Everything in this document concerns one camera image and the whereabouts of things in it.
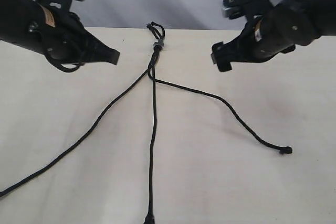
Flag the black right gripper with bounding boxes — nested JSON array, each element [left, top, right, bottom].
[[211, 6, 319, 72]]

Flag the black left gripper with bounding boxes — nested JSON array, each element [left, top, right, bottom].
[[26, 3, 120, 65]]

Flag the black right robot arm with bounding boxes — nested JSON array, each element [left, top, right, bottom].
[[211, 0, 335, 72]]

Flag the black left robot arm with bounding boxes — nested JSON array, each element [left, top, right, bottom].
[[1, 0, 120, 72]]

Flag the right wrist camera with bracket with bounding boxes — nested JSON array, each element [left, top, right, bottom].
[[222, 0, 274, 22]]

